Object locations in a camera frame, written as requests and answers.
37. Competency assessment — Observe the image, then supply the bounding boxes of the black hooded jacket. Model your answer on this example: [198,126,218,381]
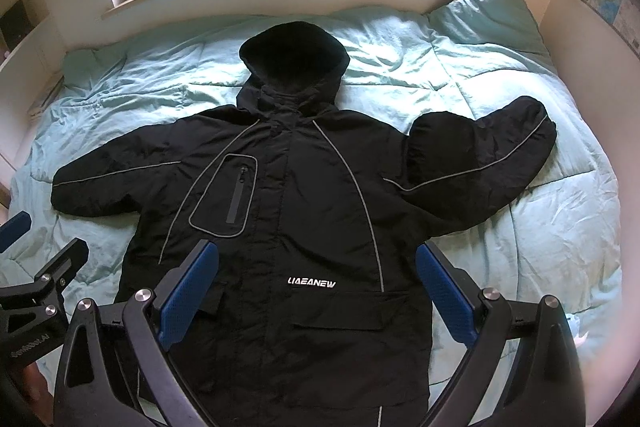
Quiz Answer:
[51,22,556,426]

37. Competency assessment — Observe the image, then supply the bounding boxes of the light teal duvet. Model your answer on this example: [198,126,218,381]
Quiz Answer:
[0,4,624,423]

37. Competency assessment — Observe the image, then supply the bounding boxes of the light teal pillow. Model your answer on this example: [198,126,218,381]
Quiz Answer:
[427,0,556,74]

